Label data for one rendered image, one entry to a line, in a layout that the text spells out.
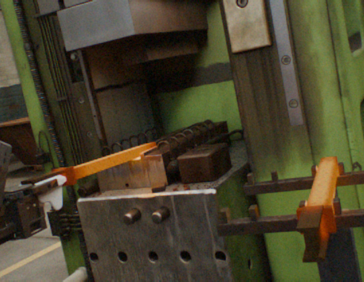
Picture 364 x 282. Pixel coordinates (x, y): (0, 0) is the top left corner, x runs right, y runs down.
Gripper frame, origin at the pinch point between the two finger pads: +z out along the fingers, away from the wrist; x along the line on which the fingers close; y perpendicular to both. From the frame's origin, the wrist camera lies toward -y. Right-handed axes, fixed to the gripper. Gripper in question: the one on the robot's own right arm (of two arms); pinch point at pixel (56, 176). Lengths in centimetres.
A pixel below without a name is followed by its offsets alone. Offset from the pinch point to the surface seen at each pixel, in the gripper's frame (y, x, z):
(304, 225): 7, 50, -13
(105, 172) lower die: 5.5, -9.8, 27.4
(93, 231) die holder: 18.7, -12.6, 21.8
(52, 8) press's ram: -35.8, -13.3, 26.3
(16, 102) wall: -33, -685, 677
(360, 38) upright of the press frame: -14, 47, 79
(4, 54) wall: -127, -685, 676
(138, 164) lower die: 4.4, 0.5, 27.4
